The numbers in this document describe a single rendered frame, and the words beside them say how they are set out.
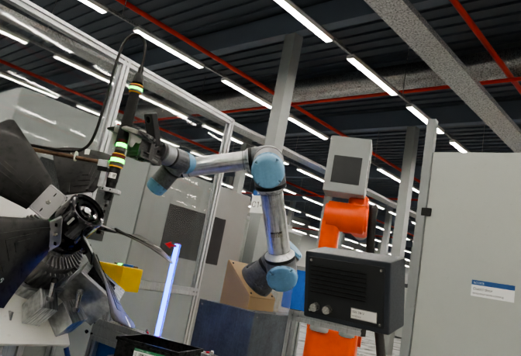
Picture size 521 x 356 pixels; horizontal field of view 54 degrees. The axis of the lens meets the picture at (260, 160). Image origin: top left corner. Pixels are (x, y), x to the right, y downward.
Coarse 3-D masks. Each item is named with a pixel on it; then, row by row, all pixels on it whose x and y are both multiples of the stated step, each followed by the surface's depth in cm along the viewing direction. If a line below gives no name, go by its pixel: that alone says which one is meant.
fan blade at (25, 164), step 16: (0, 128) 145; (16, 128) 148; (0, 144) 143; (16, 144) 146; (0, 160) 142; (16, 160) 144; (32, 160) 147; (0, 176) 141; (16, 176) 143; (32, 176) 146; (48, 176) 148; (0, 192) 141; (16, 192) 143; (32, 192) 145
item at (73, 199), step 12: (72, 204) 144; (84, 204) 149; (96, 204) 153; (72, 216) 143; (84, 216) 146; (96, 216) 150; (72, 228) 144; (84, 228) 145; (96, 228) 148; (72, 240) 150; (60, 252) 147; (72, 252) 149
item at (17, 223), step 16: (0, 224) 122; (16, 224) 126; (32, 224) 131; (48, 224) 137; (0, 240) 121; (16, 240) 126; (32, 240) 131; (48, 240) 138; (0, 256) 121; (16, 256) 126; (32, 256) 132; (0, 272) 121; (16, 272) 126; (0, 288) 120; (16, 288) 127; (0, 304) 120
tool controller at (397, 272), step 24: (312, 264) 145; (336, 264) 141; (360, 264) 136; (384, 264) 133; (312, 288) 145; (336, 288) 140; (360, 288) 136; (384, 288) 132; (312, 312) 145; (336, 312) 140; (360, 312) 136; (384, 312) 132
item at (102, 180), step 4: (100, 160) 161; (104, 160) 161; (100, 164) 161; (104, 164) 161; (100, 168) 160; (104, 168) 160; (108, 168) 162; (104, 172) 160; (108, 172) 162; (100, 176) 160; (104, 176) 160; (100, 180) 160; (104, 180) 160; (100, 184) 160; (104, 184) 161; (100, 188) 158; (104, 188) 157; (108, 188) 157; (112, 188) 158; (112, 192) 159; (116, 192) 159; (120, 192) 161
